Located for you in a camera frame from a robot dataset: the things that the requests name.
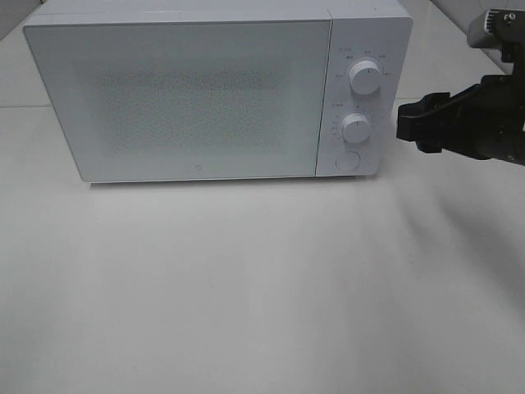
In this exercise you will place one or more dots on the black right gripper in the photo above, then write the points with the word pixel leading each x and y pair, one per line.
pixel 486 121

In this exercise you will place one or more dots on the white microwave knob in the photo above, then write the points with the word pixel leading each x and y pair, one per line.
pixel 365 75
pixel 355 128

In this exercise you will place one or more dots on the round white door release button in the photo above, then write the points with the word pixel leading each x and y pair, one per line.
pixel 348 161

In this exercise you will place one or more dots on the white microwave door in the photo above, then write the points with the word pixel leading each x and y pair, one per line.
pixel 168 102

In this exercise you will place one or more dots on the white microwave oven body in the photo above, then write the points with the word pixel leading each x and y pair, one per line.
pixel 377 29

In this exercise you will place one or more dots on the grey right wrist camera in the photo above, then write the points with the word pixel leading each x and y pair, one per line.
pixel 500 29

